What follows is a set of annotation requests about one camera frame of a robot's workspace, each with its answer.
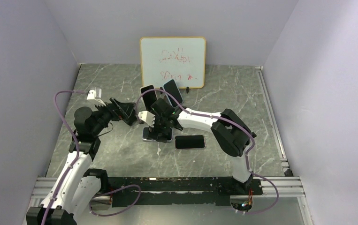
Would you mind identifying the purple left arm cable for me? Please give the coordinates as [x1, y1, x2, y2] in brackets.
[40, 90, 142, 225]

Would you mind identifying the blue case phone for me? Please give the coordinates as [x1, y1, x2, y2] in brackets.
[162, 79, 183, 107]

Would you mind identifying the black phone dark case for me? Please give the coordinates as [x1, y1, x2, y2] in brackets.
[175, 135, 206, 150]

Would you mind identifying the lilac case phone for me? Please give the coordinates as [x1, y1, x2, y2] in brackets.
[142, 127, 163, 143]

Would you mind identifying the beige pink case phone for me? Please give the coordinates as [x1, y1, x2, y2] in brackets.
[140, 85, 158, 112]

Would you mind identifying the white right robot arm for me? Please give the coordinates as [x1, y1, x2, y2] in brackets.
[137, 98, 256, 194]

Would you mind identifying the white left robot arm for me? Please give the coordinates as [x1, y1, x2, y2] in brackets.
[25, 98, 136, 225]

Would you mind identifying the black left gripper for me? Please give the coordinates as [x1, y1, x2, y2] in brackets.
[91, 97, 135, 136]

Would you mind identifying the yellow framed whiteboard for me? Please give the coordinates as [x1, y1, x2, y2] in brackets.
[139, 37, 206, 89]

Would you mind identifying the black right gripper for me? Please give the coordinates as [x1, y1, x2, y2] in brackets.
[146, 110, 170, 143]

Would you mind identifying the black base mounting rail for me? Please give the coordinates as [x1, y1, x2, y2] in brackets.
[31, 175, 305, 209]

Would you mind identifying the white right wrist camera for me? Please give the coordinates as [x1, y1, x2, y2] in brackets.
[138, 111, 155, 128]

